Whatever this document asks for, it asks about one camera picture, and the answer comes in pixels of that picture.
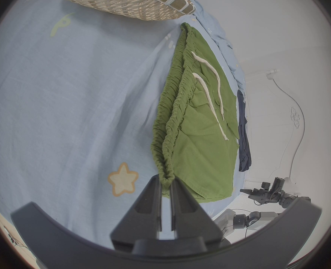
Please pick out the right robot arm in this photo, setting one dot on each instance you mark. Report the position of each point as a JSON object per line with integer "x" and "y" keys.
{"x": 239, "y": 221}

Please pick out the green shorts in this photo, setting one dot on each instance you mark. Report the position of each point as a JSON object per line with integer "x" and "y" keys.
{"x": 204, "y": 139}

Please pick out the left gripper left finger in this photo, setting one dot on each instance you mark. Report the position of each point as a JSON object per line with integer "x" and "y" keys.
{"x": 143, "y": 214}

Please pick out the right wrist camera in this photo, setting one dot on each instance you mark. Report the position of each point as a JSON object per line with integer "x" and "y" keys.
{"x": 276, "y": 184}

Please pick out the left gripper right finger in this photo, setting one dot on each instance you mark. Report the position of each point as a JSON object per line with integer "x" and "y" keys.
{"x": 190, "y": 217}

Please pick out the dark blue garment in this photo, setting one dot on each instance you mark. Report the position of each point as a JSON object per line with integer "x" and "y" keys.
{"x": 243, "y": 147}

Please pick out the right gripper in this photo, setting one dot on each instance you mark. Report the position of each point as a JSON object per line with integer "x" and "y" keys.
{"x": 262, "y": 197}

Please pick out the round woven basket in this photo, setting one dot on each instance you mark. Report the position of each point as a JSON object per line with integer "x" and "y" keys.
{"x": 126, "y": 1}

